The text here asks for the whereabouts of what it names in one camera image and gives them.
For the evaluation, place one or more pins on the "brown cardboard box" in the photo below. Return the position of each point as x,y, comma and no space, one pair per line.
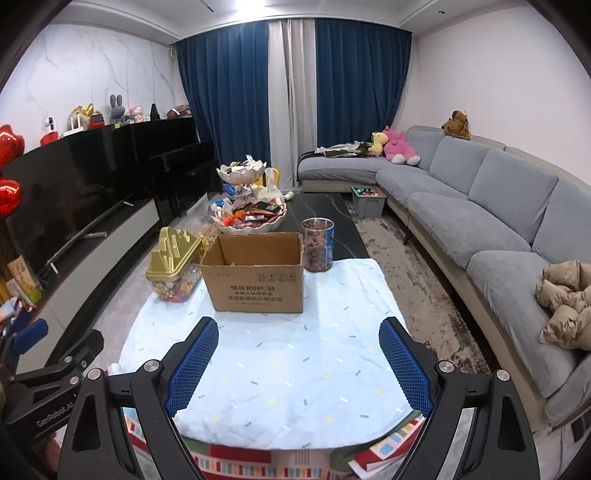
254,286

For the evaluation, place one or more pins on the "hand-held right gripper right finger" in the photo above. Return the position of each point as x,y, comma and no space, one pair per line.
406,364

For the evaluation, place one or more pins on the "red heart balloon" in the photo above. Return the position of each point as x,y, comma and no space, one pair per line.
9,196
9,143

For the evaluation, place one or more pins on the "blue curtain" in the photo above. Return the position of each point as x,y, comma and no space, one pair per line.
360,83
226,92

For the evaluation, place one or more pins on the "beige plush on sofa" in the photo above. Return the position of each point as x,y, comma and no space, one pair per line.
565,304

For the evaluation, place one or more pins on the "black upright piano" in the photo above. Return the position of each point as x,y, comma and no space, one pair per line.
161,147

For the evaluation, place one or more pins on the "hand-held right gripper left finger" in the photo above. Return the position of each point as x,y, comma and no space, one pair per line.
191,364

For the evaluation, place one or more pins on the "light blue sprinkle cloth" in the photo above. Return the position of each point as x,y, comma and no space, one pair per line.
295,369

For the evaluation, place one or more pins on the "gold lid candy container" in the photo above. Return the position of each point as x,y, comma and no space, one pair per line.
173,258

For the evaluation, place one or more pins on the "white swan plush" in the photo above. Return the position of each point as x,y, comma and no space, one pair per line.
272,188

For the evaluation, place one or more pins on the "stack of books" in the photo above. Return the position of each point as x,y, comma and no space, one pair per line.
184,110

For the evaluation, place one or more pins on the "clear bag of peanuts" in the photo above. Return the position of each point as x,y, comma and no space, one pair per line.
207,233

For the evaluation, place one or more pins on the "pile of assorted snack packets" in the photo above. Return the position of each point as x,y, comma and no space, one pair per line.
249,214
242,165

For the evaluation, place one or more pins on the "white security camera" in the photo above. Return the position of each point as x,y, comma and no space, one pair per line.
51,122

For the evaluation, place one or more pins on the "colourful striped mat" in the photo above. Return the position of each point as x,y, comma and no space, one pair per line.
231,461

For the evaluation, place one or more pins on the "grey corner sofa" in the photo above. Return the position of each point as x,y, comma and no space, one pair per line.
461,217

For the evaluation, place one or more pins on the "grey rabbit plush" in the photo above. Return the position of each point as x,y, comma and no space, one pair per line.
116,108

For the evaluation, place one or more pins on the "pink plush toy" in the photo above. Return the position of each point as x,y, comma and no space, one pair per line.
397,145

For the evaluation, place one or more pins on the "black metronome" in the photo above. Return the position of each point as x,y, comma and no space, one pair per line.
154,112

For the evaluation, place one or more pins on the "black flat television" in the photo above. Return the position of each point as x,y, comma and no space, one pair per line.
69,184

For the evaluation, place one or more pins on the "brown plush toy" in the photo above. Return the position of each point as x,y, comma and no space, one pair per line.
457,124

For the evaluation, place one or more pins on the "grey patterned rug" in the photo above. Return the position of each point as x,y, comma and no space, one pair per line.
392,258

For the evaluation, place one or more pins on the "yellow chair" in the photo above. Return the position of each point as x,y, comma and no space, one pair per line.
275,174

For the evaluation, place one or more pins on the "white router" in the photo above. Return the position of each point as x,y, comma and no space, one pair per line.
76,122

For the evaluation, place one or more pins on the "clear jar of brown nuts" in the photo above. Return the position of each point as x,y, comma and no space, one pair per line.
316,244

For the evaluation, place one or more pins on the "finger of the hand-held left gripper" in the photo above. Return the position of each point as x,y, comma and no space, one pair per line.
78,353
30,334

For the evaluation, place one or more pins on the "white sheer curtain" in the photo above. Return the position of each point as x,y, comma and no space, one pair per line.
291,92

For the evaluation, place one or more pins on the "pink bear plush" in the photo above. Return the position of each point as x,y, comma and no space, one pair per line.
136,113

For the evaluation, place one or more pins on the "white two-tier shell stand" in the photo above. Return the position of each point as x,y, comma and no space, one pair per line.
249,228

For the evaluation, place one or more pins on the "crumpled clothes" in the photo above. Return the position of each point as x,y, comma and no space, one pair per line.
341,148

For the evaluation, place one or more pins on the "red box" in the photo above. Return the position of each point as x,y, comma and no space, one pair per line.
50,137

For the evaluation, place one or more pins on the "grey storage bin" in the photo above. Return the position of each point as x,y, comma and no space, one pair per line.
368,205

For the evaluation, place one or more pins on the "brown football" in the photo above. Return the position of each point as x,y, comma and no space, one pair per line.
171,112

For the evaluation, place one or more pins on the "yellow plush toy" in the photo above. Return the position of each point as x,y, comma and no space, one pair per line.
377,143

